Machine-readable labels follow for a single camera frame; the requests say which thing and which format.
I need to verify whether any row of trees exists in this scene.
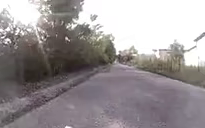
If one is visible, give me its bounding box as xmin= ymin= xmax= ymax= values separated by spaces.
xmin=0 ymin=0 xmax=118 ymax=85

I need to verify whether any grey asphalt road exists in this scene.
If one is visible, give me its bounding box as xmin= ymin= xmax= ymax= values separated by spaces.
xmin=3 ymin=62 xmax=205 ymax=128

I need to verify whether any tree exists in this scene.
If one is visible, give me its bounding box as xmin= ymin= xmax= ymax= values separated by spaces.
xmin=169 ymin=39 xmax=186 ymax=73

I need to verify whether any dirt and leaf verge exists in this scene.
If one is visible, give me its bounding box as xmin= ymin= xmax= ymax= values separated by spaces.
xmin=0 ymin=64 xmax=112 ymax=128

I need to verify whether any distant clump of trees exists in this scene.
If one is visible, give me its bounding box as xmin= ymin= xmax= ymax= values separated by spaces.
xmin=116 ymin=45 xmax=139 ymax=65

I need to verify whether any small pale building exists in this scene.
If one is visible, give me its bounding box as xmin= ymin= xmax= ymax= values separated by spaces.
xmin=152 ymin=48 xmax=174 ymax=62

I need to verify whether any weedy grass verge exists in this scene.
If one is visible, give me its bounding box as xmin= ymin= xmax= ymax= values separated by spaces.
xmin=133 ymin=55 xmax=205 ymax=91

